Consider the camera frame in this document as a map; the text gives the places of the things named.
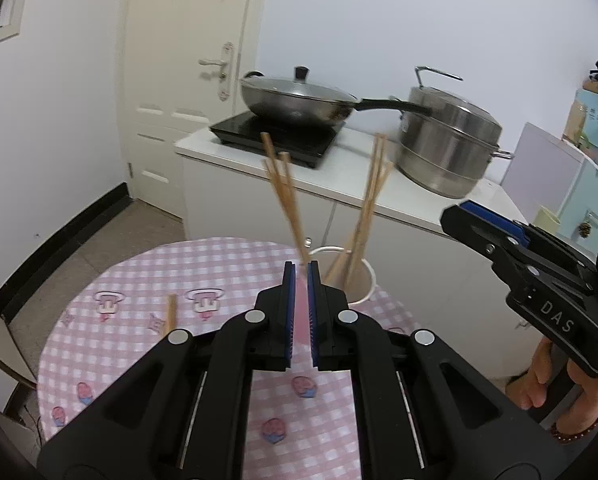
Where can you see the bunch of wooden chopsticks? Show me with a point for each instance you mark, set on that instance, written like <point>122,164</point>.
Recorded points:
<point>369,200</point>

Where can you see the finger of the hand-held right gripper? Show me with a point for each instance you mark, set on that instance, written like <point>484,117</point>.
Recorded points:
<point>479,235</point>
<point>499,220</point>

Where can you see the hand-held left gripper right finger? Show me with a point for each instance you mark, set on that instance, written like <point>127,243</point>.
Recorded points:
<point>313,310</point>

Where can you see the pink checkered tablecloth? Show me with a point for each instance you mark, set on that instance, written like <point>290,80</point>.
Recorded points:
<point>129,340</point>

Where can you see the light printed package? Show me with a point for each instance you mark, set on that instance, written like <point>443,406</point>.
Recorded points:
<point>586,120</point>

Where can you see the white kitchen cabinet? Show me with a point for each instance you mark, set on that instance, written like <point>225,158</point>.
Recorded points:
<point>429,260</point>

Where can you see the stainless steel steamer pot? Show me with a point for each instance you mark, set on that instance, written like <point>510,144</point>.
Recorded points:
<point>444,145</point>

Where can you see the white storage box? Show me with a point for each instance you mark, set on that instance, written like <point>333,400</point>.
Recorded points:
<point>539,160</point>

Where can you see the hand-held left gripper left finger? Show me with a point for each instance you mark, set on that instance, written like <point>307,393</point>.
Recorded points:
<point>290,310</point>

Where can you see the pale green cup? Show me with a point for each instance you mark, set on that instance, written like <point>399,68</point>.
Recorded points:
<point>546,221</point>

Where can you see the light wooden chopstick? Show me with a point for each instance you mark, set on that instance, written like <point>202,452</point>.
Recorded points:
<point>280,185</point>
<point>171,315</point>
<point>295,210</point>

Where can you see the pink cup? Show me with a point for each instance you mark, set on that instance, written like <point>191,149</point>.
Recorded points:
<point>364,280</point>

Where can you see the brown pine cone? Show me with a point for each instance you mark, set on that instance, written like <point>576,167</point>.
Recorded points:
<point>585,230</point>

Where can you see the black induction cooker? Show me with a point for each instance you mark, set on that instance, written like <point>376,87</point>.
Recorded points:
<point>239,135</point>

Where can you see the cream panel door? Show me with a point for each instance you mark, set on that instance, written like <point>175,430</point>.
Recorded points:
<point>169,60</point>

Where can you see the glass wok lid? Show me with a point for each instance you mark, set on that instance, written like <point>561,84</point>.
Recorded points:
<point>289,90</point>

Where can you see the person's right hand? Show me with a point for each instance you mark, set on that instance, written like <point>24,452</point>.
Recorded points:
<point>536,380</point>

